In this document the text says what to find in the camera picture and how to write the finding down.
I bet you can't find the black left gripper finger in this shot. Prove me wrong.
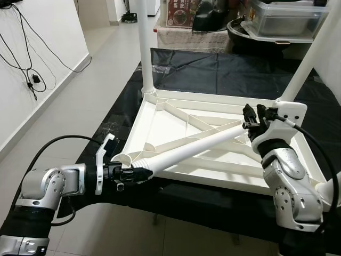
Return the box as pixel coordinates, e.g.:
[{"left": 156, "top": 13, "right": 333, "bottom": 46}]
[{"left": 124, "top": 166, "right": 156, "bottom": 185}]

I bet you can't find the black tablecloth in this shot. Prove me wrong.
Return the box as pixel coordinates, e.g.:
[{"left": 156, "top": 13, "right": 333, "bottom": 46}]
[{"left": 72, "top": 47, "right": 341, "bottom": 251}]

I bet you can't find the cream plastic ribbed table top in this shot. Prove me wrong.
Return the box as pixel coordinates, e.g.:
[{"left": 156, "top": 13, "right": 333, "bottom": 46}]
[{"left": 109, "top": 88, "right": 341, "bottom": 206}]

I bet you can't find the clear plastic container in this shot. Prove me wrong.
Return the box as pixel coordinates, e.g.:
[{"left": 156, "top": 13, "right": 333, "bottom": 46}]
[{"left": 242, "top": 0, "right": 331, "bottom": 42}]

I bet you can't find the patterned cloth covered bench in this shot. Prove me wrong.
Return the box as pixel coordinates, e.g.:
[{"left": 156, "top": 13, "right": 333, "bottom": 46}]
[{"left": 157, "top": 24, "right": 235, "bottom": 53}]

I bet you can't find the shiny black curved pan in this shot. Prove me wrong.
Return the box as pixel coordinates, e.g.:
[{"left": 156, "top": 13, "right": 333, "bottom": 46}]
[{"left": 192, "top": 0, "right": 230, "bottom": 33}]

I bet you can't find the orange lid storage box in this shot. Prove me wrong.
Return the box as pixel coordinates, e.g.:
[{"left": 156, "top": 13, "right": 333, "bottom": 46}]
[{"left": 166, "top": 0, "right": 200, "bottom": 27}]

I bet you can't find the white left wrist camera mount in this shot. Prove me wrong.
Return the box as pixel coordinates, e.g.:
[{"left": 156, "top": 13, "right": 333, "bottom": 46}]
[{"left": 95, "top": 133, "right": 118, "bottom": 195}]

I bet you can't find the long thin wall cable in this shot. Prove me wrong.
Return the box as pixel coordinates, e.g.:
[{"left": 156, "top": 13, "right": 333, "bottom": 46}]
[{"left": 21, "top": 5, "right": 91, "bottom": 73}]

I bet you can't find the looped black wall cable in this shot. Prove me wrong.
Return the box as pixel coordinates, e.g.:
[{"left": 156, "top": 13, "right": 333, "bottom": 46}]
[{"left": 0, "top": 8, "right": 48, "bottom": 99}]

